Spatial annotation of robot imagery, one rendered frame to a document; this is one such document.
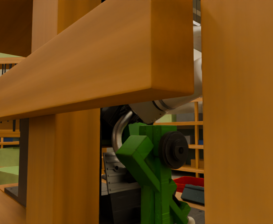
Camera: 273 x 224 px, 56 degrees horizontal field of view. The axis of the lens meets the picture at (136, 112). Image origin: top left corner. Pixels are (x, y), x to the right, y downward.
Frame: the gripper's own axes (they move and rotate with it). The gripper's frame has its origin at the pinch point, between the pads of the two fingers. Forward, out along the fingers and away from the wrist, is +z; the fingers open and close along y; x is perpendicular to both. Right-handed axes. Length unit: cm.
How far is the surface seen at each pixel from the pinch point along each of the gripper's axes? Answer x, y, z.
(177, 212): 26.0, -14.6, -20.8
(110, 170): 15.6, -7.0, 5.1
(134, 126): -1.0, -5.0, 2.9
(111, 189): 20.2, -10.3, 4.5
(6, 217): 37, 2, 37
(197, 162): -352, -323, 345
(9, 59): -132, 93, 251
